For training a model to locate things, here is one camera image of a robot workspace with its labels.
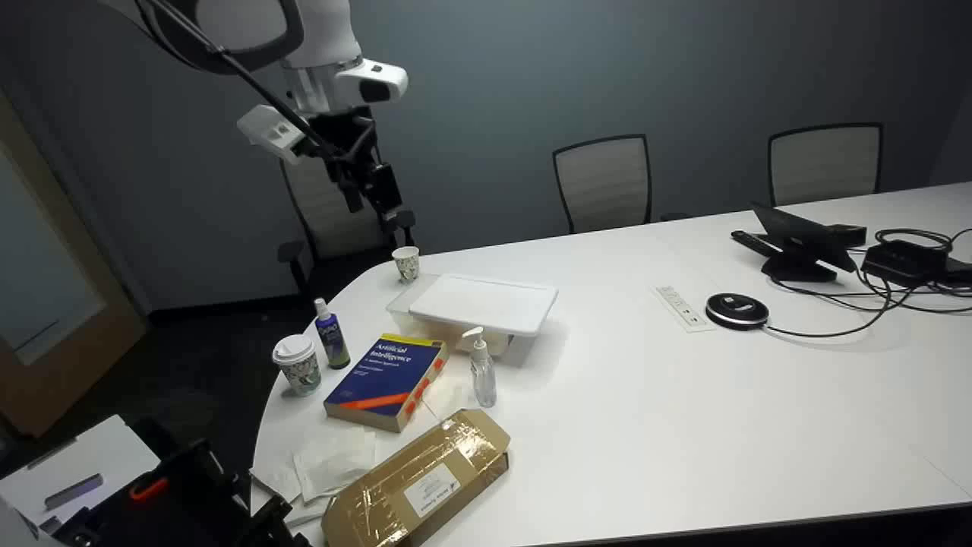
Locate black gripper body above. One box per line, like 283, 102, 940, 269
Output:
310, 102, 383, 186

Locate open patterned paper cup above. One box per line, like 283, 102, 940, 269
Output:
388, 244, 425, 285

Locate blue spray bottle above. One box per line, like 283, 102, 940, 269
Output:
310, 295, 353, 371

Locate clear container with white lid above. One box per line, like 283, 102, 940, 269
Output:
386, 269, 561, 371

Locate paper cup with white lid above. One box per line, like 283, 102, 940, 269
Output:
270, 332, 324, 397

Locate blue box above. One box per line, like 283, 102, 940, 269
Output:
320, 332, 448, 436

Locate clear hand sanitizer bottle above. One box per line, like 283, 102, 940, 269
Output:
459, 324, 501, 409

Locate brown cardboard box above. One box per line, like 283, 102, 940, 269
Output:
319, 408, 513, 547

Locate white remote control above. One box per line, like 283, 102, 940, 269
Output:
652, 283, 709, 334

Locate wooden door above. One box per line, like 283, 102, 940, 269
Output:
0, 95, 148, 440

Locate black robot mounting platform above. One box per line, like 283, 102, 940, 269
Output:
53, 436, 313, 547

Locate black orange clamp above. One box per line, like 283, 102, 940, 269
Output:
123, 474, 173, 508

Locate round black speakerphone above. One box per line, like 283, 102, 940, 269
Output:
700, 289, 772, 332

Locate white board sheet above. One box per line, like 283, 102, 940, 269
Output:
0, 409, 163, 534

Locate grey marker bar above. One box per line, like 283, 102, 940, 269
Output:
43, 472, 106, 513

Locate black conference tablet stand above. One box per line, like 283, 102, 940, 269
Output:
729, 204, 870, 285

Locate black power box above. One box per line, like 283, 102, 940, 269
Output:
858, 224, 972, 289

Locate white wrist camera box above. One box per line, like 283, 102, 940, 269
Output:
233, 99, 313, 163

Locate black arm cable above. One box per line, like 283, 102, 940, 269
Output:
132, 0, 344, 160

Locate black table cables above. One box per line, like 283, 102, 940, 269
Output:
761, 224, 972, 344

